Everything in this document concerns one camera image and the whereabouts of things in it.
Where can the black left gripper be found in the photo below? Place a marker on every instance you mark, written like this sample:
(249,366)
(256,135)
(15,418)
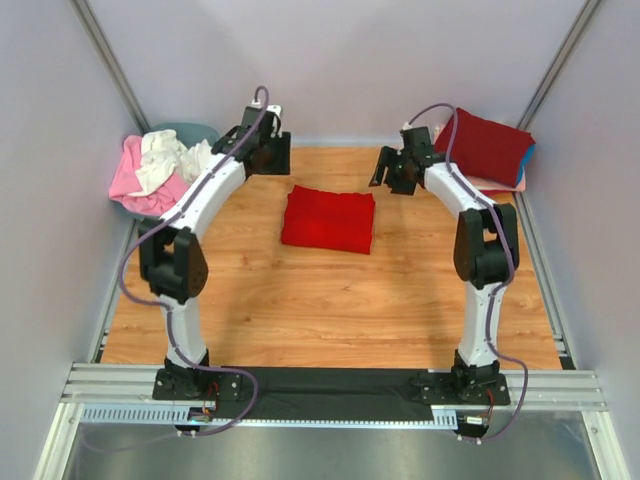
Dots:
(283,165)

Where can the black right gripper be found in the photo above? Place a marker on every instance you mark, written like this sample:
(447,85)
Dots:
(387,158)

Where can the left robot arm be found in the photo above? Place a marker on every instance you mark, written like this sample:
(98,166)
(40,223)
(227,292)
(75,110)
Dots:
(171,257)

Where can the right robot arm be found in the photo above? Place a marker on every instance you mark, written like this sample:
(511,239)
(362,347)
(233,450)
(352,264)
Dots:
(486,253)

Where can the grey laundry basket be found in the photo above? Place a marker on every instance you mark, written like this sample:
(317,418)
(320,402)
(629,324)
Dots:
(189,134)

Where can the dark red folded t-shirt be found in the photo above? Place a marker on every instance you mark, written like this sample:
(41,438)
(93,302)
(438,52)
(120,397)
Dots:
(488,149)

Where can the light pink folded t-shirt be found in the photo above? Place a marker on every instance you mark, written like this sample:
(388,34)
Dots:
(486,185)

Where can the magenta folded t-shirt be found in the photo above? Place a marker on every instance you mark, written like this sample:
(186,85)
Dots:
(497,193)

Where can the white crumpled t-shirt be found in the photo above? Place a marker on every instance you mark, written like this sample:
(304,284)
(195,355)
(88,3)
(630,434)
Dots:
(163,155)

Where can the blue folded t-shirt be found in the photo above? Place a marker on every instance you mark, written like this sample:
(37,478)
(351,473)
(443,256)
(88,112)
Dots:
(525,167)

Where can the pink crumpled t-shirt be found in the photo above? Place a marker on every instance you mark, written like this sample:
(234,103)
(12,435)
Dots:
(125,183)

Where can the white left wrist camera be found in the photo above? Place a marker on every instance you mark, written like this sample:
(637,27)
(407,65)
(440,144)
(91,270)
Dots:
(276,110)

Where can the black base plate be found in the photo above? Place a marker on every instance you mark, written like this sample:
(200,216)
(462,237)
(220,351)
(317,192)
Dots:
(331,391)

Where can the perforated cable duct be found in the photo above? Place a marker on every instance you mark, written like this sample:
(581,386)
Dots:
(195,416)

